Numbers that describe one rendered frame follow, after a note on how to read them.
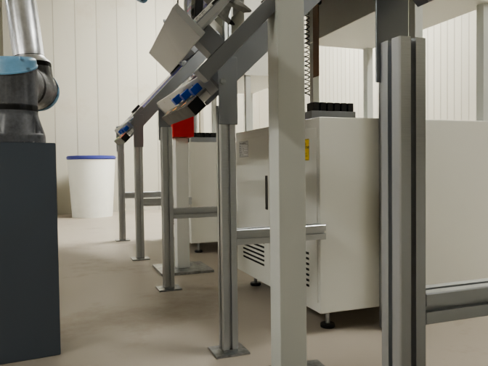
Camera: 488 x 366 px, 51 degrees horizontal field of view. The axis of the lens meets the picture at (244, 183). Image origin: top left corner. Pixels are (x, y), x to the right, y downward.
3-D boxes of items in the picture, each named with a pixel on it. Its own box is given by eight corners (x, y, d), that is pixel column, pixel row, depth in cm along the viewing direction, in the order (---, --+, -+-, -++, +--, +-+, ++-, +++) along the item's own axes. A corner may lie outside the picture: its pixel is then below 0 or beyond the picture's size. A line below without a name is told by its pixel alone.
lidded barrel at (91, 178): (111, 213, 543) (110, 156, 541) (122, 216, 500) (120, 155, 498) (64, 215, 521) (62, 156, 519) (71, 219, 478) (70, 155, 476)
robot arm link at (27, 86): (-20, 103, 128) (-22, 49, 127) (3, 110, 141) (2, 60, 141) (28, 103, 128) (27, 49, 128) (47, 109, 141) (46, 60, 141)
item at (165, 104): (222, 94, 135) (203, 72, 133) (169, 117, 196) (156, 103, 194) (225, 91, 135) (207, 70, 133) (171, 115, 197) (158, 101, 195)
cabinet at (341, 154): (319, 335, 145) (318, 116, 142) (237, 283, 210) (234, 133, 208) (494, 310, 167) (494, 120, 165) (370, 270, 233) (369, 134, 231)
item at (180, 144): (162, 277, 224) (159, 99, 222) (152, 266, 247) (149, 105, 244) (214, 271, 233) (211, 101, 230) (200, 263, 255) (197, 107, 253)
